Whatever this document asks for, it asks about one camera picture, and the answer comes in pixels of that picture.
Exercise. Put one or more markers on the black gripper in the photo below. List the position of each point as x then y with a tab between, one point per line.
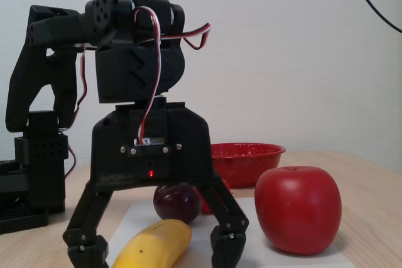
188	152

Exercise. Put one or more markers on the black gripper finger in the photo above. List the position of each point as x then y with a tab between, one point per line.
230	243

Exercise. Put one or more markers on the yellow plastic banana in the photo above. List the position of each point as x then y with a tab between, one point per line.
157	246

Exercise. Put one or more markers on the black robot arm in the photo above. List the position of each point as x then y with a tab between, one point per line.
119	73

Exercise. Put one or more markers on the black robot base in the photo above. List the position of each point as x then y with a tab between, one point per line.
44	170

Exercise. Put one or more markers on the red speckled enamel bowl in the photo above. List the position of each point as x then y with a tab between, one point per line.
248	164

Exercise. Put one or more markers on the white paper sheet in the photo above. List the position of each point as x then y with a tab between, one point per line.
201	249

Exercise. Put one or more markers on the dark purple plastic plum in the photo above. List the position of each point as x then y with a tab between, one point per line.
179	202

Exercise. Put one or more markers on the red plastic apple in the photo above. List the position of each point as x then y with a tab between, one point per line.
298	211

